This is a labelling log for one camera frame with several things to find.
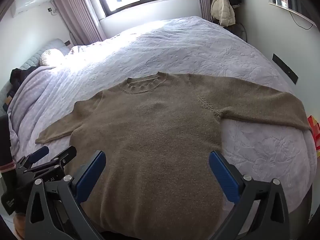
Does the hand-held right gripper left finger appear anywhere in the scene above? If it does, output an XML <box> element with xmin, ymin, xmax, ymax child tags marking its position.
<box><xmin>25</xmin><ymin>150</ymin><xmax>107</xmax><ymax>240</ymax></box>

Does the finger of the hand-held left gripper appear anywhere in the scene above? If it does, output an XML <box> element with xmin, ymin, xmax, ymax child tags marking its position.
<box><xmin>16</xmin><ymin>145</ymin><xmax>50</xmax><ymax>173</ymax></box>
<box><xmin>24</xmin><ymin>145</ymin><xmax>77</xmax><ymax>178</ymax></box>

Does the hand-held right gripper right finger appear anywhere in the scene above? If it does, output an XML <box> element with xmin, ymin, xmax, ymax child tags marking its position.
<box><xmin>209</xmin><ymin>150</ymin><xmax>290</xmax><ymax>240</ymax></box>

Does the brown knit sweater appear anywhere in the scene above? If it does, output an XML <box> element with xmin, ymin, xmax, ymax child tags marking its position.
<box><xmin>35</xmin><ymin>72</ymin><xmax>313</xmax><ymax>239</ymax></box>

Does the dark clothes pile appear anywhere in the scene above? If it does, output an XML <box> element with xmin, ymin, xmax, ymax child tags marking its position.
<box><xmin>9</xmin><ymin>66</ymin><xmax>38</xmax><ymax>91</ymax></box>

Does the lavender fleece blanket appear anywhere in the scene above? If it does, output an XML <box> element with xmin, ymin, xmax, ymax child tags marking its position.
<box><xmin>7</xmin><ymin>66</ymin><xmax>75</xmax><ymax>160</ymax></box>

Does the round cream pillow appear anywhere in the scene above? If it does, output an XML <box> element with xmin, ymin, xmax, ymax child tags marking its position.
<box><xmin>39</xmin><ymin>49</ymin><xmax>66</xmax><ymax>67</ymax></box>

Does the grey quilted headboard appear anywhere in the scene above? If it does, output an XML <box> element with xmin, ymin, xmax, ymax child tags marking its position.
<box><xmin>0</xmin><ymin>39</ymin><xmax>64</xmax><ymax>113</ymax></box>

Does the red patterned item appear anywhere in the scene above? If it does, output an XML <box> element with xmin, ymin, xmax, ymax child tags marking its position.
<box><xmin>307</xmin><ymin>115</ymin><xmax>320</xmax><ymax>151</ymax></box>

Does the lavender embossed bedspread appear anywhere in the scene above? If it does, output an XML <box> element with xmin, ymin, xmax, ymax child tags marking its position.
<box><xmin>37</xmin><ymin>16</ymin><xmax>318</xmax><ymax>220</ymax></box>

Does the dark standing fan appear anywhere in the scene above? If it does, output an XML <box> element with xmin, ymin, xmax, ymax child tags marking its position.
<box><xmin>234</xmin><ymin>22</ymin><xmax>248</xmax><ymax>43</ymax></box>

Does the mauve pleated curtain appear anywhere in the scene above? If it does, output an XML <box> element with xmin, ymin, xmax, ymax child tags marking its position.
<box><xmin>195</xmin><ymin>0</ymin><xmax>220</xmax><ymax>22</ymax></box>
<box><xmin>52</xmin><ymin>0</ymin><xmax>107</xmax><ymax>46</ymax></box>

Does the white air conditioner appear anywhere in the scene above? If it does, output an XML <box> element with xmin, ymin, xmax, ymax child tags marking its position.
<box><xmin>12</xmin><ymin>0</ymin><xmax>55</xmax><ymax>18</ymax></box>

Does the cream puffer jacket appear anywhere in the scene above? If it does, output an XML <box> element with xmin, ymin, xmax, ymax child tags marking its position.
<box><xmin>210</xmin><ymin>0</ymin><xmax>236</xmax><ymax>27</ymax></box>

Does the black wall panel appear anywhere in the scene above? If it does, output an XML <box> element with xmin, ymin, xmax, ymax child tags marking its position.
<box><xmin>272</xmin><ymin>53</ymin><xmax>299</xmax><ymax>84</ymax></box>

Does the black cable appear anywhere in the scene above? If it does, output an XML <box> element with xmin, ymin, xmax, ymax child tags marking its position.
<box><xmin>289</xmin><ymin>10</ymin><xmax>314</xmax><ymax>30</ymax></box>

